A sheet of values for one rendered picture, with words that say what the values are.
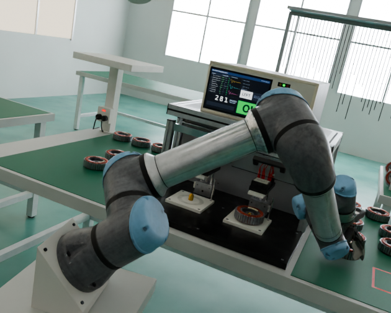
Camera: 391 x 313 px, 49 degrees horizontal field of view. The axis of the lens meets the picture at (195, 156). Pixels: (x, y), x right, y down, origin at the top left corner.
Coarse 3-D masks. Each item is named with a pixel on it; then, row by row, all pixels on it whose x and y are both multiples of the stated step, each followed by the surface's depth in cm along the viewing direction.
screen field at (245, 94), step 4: (244, 92) 167; (248, 92) 167; (240, 96) 168; (244, 96) 168; (248, 96) 167; (252, 96) 166; (256, 96) 166; (260, 96) 165; (252, 100) 167; (256, 100) 166
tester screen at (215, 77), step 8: (216, 72) 171; (224, 72) 169; (216, 80) 171; (224, 80) 170; (232, 80) 169; (240, 80) 167; (248, 80) 166; (256, 80) 165; (264, 80) 164; (208, 88) 173; (216, 88) 172; (224, 88) 170; (232, 88) 169; (240, 88) 168; (248, 88) 167; (256, 88) 165; (264, 88) 164; (208, 96) 174; (232, 96) 170; (208, 104) 174; (232, 104) 170; (232, 112) 171
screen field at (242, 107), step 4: (240, 104) 169; (244, 104) 168; (248, 104) 168; (252, 104) 167; (236, 108) 170; (240, 108) 169; (244, 108) 169; (248, 108) 168; (252, 108) 167; (236, 112) 170; (240, 112) 169; (244, 112) 169
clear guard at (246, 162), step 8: (256, 152) 146; (272, 152) 150; (240, 160) 145; (248, 160) 144; (280, 160) 142; (240, 168) 143; (248, 168) 143; (256, 168) 142; (264, 168) 142; (272, 168) 141; (272, 176) 140; (280, 176) 139; (288, 176) 139
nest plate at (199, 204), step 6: (180, 192) 176; (186, 192) 178; (168, 198) 167; (174, 198) 168; (180, 198) 169; (186, 198) 171; (198, 198) 173; (204, 198) 175; (174, 204) 165; (180, 204) 164; (186, 204) 164; (192, 204) 166; (198, 204) 167; (204, 204) 168; (210, 204) 171; (192, 210) 162; (198, 210) 161; (204, 210) 165
